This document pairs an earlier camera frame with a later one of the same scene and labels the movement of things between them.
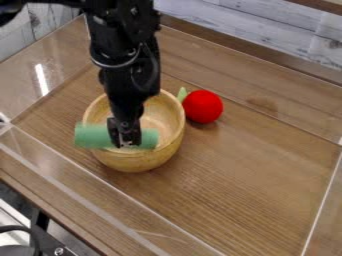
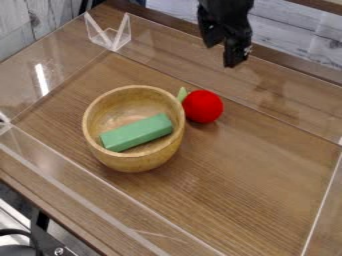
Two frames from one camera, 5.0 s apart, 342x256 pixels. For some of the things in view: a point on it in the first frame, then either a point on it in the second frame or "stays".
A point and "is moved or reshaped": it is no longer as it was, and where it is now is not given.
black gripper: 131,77 -> 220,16
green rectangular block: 92,134 is moved or reshaped
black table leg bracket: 45,244 stays
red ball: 203,106 stays
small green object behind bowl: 182,94 stays
